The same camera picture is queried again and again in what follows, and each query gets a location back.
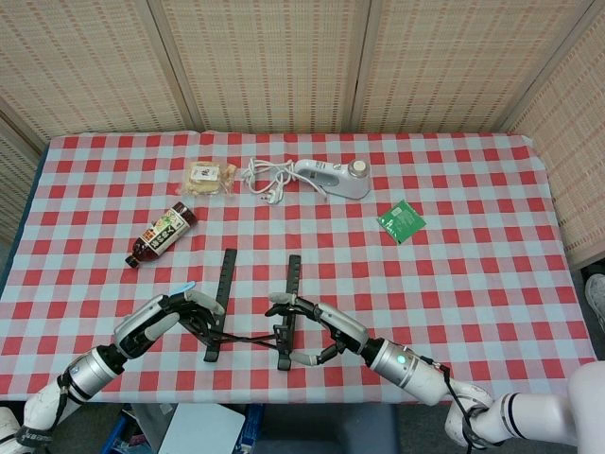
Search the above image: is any white flat board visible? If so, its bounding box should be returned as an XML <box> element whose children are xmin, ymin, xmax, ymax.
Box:
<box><xmin>165</xmin><ymin>402</ymin><xmax>247</xmax><ymax>454</ymax></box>

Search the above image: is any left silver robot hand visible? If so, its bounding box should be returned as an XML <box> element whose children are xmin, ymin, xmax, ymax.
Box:
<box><xmin>112</xmin><ymin>289</ymin><xmax>227</xmax><ymax>360</ymax></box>

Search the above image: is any white power cable with plug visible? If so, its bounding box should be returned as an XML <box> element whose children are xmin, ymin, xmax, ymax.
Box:
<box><xmin>241</xmin><ymin>157</ymin><xmax>300</xmax><ymax>206</ymax></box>

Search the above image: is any red white checkered tablecloth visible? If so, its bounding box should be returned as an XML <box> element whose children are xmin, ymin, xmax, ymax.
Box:
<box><xmin>0</xmin><ymin>131</ymin><xmax>597</xmax><ymax>411</ymax></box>

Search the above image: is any white handheld steam iron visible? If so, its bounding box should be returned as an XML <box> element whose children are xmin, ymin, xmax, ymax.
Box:
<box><xmin>293</xmin><ymin>158</ymin><xmax>372</xmax><ymax>201</ymax></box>

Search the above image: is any green sachet packet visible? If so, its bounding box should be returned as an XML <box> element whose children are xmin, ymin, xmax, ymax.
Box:
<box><xmin>377</xmin><ymin>199</ymin><xmax>426</xmax><ymax>245</ymax></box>

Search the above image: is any bamboo folding screen panel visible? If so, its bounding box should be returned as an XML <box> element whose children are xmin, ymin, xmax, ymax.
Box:
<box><xmin>0</xmin><ymin>0</ymin><xmax>198</xmax><ymax>143</ymax></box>
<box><xmin>503</xmin><ymin>13</ymin><xmax>605</xmax><ymax>267</ymax></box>
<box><xmin>0</xmin><ymin>111</ymin><xmax>46</xmax><ymax>245</ymax></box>
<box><xmin>352</xmin><ymin>0</ymin><xmax>605</xmax><ymax>134</ymax></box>
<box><xmin>150</xmin><ymin>0</ymin><xmax>374</xmax><ymax>134</ymax></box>

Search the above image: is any blue plastic crate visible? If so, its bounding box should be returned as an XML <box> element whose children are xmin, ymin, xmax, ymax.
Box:
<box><xmin>99</xmin><ymin>404</ymin><xmax>265</xmax><ymax>454</ymax></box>

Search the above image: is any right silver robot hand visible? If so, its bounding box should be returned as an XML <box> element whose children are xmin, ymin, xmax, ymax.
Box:
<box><xmin>265</xmin><ymin>291</ymin><xmax>371</xmax><ymax>368</ymax></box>

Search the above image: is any clear bag of biscuits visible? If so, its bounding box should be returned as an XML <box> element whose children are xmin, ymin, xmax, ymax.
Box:
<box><xmin>175</xmin><ymin>160</ymin><xmax>238</xmax><ymax>197</ymax></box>

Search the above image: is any black folding laptop stand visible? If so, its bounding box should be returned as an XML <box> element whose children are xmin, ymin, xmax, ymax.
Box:
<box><xmin>202</xmin><ymin>248</ymin><xmax>303</xmax><ymax>373</ymax></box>

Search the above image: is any dark tea bottle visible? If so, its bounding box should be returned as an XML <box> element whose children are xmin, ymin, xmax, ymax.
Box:
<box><xmin>125</xmin><ymin>201</ymin><xmax>198</xmax><ymax>270</ymax></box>

